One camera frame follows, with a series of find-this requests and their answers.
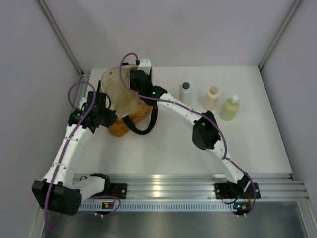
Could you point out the left aluminium frame post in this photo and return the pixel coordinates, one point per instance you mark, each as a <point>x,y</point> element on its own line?
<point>60,37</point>

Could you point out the yellow-green pump bottle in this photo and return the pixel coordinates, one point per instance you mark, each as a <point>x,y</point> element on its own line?
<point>230,108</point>

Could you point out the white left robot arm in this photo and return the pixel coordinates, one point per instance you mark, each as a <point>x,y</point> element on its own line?
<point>56,191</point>

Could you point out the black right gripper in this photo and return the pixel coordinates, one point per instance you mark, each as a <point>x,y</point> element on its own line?
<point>132,86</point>

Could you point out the beige round jar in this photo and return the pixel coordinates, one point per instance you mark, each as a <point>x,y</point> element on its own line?
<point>211,98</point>

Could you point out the tan canvas bag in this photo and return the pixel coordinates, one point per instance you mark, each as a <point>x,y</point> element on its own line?
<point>129,108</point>

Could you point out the aluminium frame post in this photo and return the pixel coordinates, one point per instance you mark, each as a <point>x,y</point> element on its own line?
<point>60,37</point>
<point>280,32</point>

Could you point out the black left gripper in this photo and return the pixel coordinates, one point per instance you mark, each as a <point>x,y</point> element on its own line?
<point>112,118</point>

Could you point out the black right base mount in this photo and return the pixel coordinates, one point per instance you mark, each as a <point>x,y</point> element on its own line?
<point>233,191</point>

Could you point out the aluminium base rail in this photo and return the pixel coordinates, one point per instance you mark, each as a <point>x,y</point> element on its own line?
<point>190,193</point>

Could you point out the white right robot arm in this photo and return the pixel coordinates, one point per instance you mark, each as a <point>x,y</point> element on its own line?
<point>206,134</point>

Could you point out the right aluminium frame post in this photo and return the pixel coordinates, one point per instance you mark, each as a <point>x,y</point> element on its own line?
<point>280,32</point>

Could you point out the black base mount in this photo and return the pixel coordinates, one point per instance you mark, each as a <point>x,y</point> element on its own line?
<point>118,190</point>
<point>233,191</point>

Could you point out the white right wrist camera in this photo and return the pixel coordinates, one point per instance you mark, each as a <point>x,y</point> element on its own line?
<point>144,65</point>

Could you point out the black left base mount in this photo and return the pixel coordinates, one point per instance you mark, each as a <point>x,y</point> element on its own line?
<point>118,190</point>

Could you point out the white bottle dark cap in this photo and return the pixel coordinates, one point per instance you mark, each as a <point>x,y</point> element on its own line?
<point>185,93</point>

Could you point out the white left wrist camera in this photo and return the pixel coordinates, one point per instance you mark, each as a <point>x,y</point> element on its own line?
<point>82,102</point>

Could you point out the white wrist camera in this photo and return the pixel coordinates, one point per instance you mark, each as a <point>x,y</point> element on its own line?
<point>82,102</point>
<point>144,65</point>

